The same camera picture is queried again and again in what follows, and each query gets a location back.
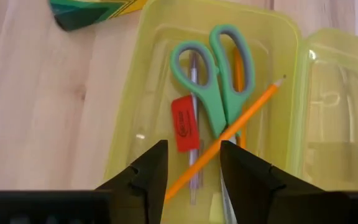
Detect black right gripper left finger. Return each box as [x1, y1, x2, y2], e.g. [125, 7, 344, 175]
[0, 139, 169, 224]

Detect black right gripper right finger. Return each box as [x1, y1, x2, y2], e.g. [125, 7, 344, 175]
[219, 140, 358, 224]

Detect orange pencil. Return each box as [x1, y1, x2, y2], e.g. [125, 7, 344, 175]
[163, 74, 287, 202]

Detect red eraser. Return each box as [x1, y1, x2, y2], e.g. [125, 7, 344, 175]
[170, 95, 201, 153]

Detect green handled scissors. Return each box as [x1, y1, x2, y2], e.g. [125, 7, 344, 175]
[169, 24, 256, 224]

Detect silver pen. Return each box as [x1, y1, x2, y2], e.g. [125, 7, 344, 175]
[187, 52, 204, 206]

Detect green yellow crayon box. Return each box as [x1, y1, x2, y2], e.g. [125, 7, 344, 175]
[48, 0, 149, 32]

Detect translucent yellow plastic pencil case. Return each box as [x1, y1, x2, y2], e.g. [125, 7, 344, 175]
[104, 0, 358, 224]

